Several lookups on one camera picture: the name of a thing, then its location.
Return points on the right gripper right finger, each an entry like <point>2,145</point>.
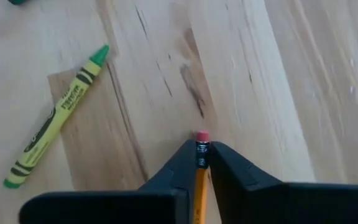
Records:
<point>275,205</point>

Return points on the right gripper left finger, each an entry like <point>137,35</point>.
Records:
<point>120,208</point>

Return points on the orange pencil pink eraser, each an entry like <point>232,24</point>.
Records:
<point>201,193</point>

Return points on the green crayon yellow label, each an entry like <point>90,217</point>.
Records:
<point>54,118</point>

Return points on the dark green crayon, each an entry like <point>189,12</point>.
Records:
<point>17,2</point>

